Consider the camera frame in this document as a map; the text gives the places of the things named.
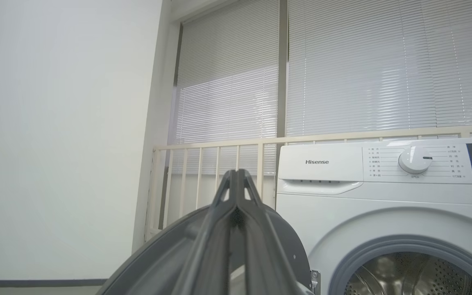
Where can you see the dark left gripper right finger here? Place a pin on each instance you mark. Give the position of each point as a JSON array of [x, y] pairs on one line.
[[264, 246]]

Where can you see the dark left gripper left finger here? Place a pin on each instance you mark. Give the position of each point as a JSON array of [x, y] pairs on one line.
[[211, 254]]

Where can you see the black round washer door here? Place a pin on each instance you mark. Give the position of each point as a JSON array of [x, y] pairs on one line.
[[158, 262]]

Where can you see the white front-load washing machine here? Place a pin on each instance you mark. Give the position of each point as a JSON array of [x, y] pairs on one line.
[[342, 217]]

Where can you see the grey rubber door gasket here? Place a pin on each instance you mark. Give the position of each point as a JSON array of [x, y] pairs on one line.
[[350, 262]]

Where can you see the stainless steel washing machine drum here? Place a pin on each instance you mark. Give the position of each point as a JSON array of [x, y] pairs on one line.
[[412, 274]]

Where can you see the white washing machine dial knob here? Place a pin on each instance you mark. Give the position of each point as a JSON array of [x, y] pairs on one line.
[[414, 160]]

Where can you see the white detergent drawer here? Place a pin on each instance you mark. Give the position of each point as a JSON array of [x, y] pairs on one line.
[[318, 168]]

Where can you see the cream metal railing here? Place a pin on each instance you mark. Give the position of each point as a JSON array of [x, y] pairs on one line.
[[219, 144]]

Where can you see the white window blind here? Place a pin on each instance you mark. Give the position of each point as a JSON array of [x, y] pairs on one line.
[[228, 82], [383, 65]]

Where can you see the grey window frame post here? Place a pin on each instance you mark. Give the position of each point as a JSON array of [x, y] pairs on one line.
[[282, 69]]

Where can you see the grey wall baseboard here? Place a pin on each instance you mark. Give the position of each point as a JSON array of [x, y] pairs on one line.
[[35, 283]]

